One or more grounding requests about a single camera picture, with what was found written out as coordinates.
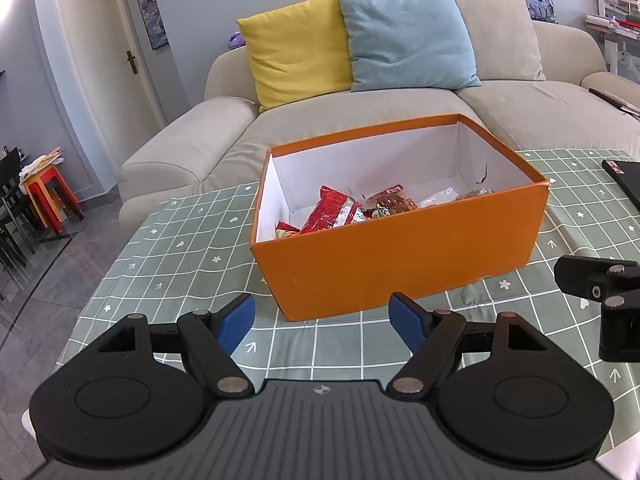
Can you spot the black notebook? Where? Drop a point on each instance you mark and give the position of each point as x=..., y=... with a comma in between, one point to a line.
x=627, y=175

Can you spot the clear brown and green packet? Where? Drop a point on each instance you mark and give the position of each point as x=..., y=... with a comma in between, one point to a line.
x=472, y=194

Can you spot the pale cloth bundle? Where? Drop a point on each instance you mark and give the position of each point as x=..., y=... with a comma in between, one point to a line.
x=42, y=162

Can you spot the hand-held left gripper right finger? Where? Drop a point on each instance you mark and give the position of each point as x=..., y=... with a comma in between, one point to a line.
x=407, y=322

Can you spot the red spicy strip packet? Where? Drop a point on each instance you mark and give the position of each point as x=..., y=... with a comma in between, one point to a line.
x=387, y=193

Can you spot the red plastic stool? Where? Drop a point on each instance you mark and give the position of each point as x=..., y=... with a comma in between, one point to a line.
x=42, y=180

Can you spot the beige sofa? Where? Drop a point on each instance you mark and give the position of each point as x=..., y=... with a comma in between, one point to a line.
x=225, y=125

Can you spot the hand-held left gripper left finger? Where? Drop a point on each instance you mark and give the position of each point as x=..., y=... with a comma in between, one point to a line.
x=235, y=322

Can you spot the wall poster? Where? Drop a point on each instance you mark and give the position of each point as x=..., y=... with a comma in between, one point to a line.
x=150, y=10

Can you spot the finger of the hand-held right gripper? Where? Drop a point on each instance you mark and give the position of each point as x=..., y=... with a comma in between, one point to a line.
x=575, y=275

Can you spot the beige pillow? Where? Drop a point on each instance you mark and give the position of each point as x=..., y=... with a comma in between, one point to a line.
x=505, y=35

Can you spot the black dining chair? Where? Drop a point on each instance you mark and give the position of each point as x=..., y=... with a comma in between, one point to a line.
x=12, y=200

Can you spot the long white snack packet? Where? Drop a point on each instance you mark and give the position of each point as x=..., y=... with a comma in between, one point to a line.
x=437, y=197

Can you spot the yellow pillow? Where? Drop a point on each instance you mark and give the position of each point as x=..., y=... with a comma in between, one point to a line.
x=295, y=50

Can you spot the red packet of orange sticks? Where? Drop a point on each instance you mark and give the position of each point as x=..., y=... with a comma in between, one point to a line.
x=286, y=230

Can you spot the green checked tablecloth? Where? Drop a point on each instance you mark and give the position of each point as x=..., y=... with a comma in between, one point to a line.
x=175, y=260

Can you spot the blue pillow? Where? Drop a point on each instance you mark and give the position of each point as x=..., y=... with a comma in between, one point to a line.
x=405, y=40

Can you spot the orange cardboard box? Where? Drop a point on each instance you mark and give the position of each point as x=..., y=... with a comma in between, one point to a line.
x=400, y=260

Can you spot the red packet with white label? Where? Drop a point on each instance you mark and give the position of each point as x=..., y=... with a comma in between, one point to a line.
x=330, y=210

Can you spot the white shelf with books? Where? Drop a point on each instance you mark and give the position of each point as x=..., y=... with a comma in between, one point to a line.
x=615, y=20

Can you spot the purple toy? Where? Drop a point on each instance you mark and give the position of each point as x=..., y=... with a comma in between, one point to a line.
x=237, y=41

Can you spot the yellow plastic stool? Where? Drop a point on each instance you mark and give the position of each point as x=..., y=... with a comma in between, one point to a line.
x=52, y=210

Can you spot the white door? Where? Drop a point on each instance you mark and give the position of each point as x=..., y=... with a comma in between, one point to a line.
x=100, y=60

